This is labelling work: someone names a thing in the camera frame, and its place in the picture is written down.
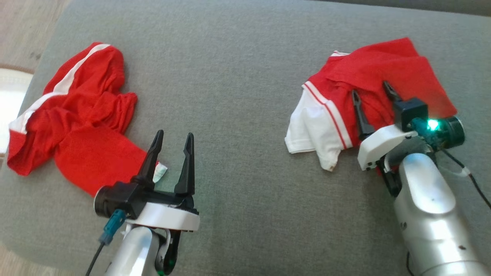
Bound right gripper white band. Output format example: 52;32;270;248
351;80;417;171

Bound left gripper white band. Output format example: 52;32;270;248
126;130;200;232

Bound red white basketball jersey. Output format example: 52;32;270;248
285;37;458;172

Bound red shorts white stripe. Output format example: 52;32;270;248
7;41;168;197

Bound grey sofa seat cushion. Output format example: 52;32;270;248
0;0;491;276

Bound grey sofa back cushion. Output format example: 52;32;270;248
318;0;491;18

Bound white floor mat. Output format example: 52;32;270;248
0;65;35;156

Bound left black cable teal plug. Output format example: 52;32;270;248
85;209;126;276

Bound black cable teal plug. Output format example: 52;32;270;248
412;119;491;210
85;209;126;276

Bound right black cable teal plug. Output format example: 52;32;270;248
412;119;491;210

